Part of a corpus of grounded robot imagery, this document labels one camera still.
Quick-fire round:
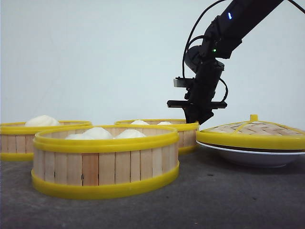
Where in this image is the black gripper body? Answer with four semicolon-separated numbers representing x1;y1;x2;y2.
167;58;227;125

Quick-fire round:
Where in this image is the bamboo steamer basket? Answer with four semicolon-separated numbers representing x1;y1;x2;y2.
114;118;200;156
31;125;179;199
0;120;92;161

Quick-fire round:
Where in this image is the woven bamboo steamer lid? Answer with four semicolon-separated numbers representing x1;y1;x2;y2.
196;114;305;152

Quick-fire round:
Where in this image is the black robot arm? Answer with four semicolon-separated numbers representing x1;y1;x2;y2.
167;0;281;125

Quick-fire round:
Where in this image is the white steamed bun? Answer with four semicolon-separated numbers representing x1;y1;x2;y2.
25;115;60;127
158;121;172;125
115;129;146;139
131;120;149;125
65;127;113;140

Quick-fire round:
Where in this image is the white plate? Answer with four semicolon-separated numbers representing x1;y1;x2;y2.
196;140;305;168

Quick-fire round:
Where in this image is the bamboo steamer basket front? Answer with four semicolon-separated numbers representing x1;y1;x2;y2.
31;125;179;199

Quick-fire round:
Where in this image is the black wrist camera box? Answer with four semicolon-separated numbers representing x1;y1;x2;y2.
173;77;195;88

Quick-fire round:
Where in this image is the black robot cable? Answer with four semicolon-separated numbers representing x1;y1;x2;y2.
181;0;227;79

